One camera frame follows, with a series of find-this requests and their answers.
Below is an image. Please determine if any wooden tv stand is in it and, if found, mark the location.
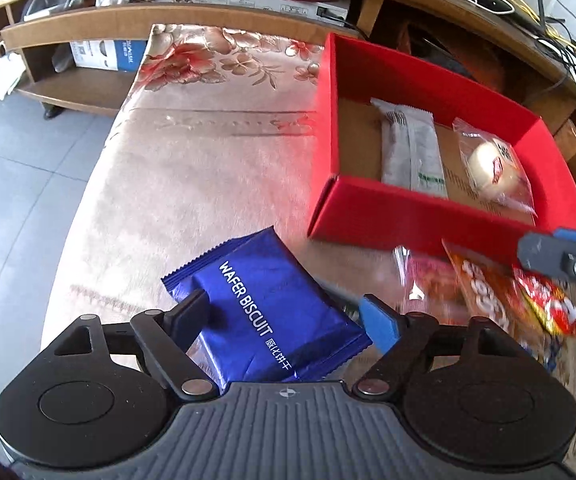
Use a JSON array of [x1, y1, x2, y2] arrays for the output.
[[0, 0, 576, 161]]

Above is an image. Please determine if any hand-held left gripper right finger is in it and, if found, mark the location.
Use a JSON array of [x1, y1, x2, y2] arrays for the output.
[[355, 294, 541, 402]]

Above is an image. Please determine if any clear pink snack packet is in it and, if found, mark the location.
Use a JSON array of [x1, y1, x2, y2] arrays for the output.
[[392, 246, 468, 326]]

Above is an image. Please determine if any clear packet with round bun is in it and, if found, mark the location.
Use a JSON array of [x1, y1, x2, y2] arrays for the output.
[[452, 117, 538, 217]]

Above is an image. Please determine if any red cardboard box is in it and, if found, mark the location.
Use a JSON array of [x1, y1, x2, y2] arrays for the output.
[[307, 32, 576, 267]]

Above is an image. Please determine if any blue wafer biscuit packet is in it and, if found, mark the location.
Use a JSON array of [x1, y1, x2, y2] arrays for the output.
[[160, 226, 373, 395]]

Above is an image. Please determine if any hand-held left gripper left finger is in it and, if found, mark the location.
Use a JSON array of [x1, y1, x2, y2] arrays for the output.
[[40, 287, 219, 402]]

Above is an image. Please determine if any blue white carton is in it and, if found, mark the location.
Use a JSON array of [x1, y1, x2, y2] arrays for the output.
[[70, 39, 149, 72]]

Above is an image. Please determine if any red yellow snack packet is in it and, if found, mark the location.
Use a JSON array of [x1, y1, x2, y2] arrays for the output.
[[512, 265, 576, 342]]

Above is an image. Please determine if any silver disc player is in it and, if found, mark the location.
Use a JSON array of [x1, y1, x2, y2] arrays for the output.
[[128, 0, 355, 24]]

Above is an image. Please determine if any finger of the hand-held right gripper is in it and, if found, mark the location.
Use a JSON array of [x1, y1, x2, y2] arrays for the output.
[[516, 227, 576, 302]]

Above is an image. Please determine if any white plastic bag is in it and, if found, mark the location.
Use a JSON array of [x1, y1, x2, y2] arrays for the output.
[[0, 52, 31, 102]]

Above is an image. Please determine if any large orange snack bag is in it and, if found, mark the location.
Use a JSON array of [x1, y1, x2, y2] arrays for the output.
[[442, 240, 524, 342]]

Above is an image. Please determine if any grey white snack packet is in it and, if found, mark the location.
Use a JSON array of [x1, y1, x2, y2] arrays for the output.
[[370, 97, 449, 200]]

